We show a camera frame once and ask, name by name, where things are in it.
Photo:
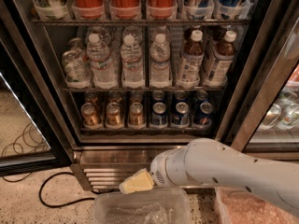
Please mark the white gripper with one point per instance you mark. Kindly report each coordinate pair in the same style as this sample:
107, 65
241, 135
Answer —
159, 171

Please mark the blue pepsi can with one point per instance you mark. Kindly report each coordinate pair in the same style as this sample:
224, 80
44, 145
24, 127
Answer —
200, 97
158, 116
158, 97
203, 114
179, 96
180, 116

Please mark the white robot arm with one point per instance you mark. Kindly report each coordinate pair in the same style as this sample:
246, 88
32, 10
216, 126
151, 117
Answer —
209, 163

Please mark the gold can front right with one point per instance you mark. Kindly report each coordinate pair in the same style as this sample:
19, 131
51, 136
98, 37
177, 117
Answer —
136, 114

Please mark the gold can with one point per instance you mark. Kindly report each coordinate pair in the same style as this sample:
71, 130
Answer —
90, 114
136, 97
136, 114
113, 114
115, 97
91, 97

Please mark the gold can front middle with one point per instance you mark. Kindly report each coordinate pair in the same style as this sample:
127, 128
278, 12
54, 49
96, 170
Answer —
113, 114

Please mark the gold can front left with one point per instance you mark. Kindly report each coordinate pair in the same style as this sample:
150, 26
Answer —
90, 114

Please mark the gold can back right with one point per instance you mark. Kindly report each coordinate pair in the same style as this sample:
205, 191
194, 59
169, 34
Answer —
136, 97

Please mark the gold can back middle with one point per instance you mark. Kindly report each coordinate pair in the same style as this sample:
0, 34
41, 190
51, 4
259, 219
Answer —
115, 97

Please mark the gold can back left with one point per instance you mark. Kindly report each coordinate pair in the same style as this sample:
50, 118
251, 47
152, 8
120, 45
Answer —
91, 97

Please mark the stainless steel fridge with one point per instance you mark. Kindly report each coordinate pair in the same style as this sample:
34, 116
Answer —
101, 159

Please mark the open glass fridge door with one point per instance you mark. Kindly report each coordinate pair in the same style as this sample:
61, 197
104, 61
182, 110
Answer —
29, 89

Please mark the silver green can front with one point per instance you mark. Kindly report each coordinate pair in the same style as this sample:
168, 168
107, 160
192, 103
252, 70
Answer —
76, 73

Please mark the silver green can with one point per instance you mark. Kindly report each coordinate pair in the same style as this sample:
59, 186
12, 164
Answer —
77, 44
76, 73

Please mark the right glass fridge door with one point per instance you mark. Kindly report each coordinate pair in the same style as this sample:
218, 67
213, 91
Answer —
267, 125

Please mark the silver green can back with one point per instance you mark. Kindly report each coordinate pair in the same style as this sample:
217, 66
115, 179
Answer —
77, 44

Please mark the red coca-cola can right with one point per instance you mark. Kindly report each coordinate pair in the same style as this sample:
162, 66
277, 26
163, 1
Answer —
161, 9

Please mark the red coca-cola can middle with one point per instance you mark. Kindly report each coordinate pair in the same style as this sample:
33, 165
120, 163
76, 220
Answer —
125, 9

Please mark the blue red can left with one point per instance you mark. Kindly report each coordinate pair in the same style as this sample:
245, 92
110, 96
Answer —
196, 9

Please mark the green white can top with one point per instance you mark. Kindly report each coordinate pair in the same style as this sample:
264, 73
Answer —
51, 9

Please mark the clear bubble wrap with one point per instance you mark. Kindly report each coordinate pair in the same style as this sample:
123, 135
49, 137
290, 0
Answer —
149, 214

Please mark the clear plastic bin left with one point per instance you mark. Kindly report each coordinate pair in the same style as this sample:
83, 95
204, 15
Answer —
168, 198

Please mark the clear plastic bin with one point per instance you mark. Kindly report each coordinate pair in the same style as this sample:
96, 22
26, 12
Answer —
168, 198
219, 202

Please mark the clear plastic bin right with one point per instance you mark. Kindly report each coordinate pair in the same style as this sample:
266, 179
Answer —
219, 202

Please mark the pink bubble wrap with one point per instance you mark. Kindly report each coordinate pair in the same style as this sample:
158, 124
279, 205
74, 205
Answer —
249, 210

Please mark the water bottle front left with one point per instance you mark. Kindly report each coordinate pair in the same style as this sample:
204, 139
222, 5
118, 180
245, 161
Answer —
101, 62

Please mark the water bottle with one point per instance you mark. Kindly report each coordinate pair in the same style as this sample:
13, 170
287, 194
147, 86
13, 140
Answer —
101, 62
132, 63
160, 62

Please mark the water bottle front middle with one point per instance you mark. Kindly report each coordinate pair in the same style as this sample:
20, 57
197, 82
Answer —
132, 63

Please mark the water bottle front right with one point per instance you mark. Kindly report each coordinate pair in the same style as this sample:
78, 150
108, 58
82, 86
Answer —
160, 62

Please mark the iced tea bottle left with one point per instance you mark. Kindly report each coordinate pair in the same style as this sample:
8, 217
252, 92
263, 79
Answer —
191, 60

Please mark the iced tea bottle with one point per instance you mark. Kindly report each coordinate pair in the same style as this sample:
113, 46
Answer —
191, 60
219, 57

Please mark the iced tea bottle right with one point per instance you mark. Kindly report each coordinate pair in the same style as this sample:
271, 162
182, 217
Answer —
219, 57

